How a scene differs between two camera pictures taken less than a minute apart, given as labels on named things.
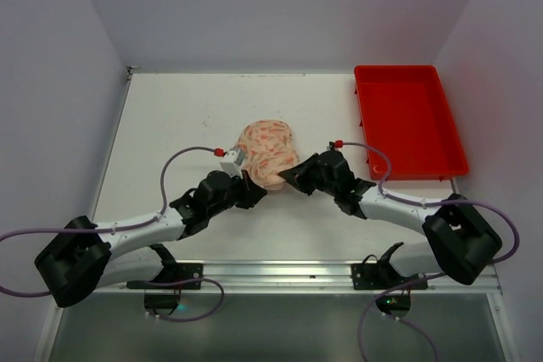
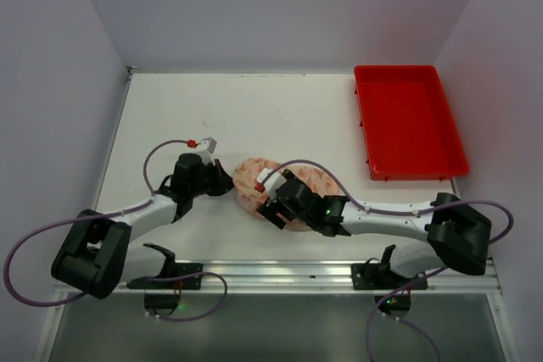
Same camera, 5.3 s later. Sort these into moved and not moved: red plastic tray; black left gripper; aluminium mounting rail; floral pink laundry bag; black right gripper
Moved: black right gripper; black left gripper; floral pink laundry bag
Not moved: red plastic tray; aluminium mounting rail
